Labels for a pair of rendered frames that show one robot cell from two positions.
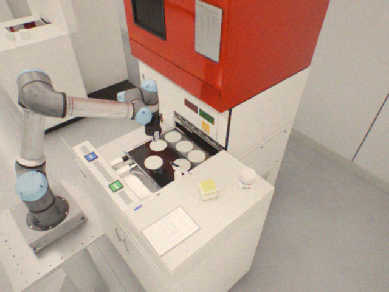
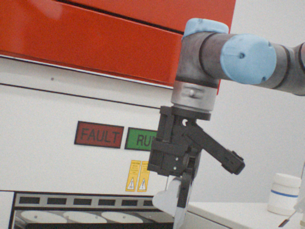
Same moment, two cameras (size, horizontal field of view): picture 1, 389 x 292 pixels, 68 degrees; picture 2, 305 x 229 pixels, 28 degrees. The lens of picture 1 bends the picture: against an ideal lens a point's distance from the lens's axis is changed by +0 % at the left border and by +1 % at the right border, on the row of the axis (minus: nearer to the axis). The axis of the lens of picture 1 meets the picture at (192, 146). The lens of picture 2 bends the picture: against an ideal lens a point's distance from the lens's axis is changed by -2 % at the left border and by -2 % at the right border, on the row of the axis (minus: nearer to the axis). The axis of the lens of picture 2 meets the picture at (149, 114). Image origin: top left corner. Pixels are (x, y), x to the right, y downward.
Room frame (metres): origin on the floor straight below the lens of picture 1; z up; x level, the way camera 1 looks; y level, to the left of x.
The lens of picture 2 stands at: (1.28, 1.26, 1.23)
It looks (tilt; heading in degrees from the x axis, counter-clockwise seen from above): 3 degrees down; 269
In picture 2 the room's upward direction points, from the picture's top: 11 degrees clockwise
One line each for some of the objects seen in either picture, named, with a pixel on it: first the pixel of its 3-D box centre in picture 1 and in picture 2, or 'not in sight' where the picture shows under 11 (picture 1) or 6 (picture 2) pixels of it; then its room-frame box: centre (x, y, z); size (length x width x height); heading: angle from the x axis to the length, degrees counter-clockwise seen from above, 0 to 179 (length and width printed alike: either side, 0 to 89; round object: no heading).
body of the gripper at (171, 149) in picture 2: (153, 117); (179, 142); (1.20, 0.20, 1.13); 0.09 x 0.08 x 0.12; 170
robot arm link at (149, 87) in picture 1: (149, 92); (203, 52); (1.19, 0.21, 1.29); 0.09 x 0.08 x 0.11; 119
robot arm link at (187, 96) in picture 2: (151, 105); (193, 97); (1.19, 0.21, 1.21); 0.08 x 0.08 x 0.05
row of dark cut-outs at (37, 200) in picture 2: (196, 129); (105, 201); (1.31, -0.02, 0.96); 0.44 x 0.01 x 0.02; 41
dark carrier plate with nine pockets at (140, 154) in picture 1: (169, 154); not in sight; (1.16, 0.13, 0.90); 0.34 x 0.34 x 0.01; 41
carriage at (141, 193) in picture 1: (131, 184); not in sight; (0.98, 0.32, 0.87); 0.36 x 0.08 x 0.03; 41
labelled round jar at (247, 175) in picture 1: (247, 179); (283, 194); (0.88, -0.25, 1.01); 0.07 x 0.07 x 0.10
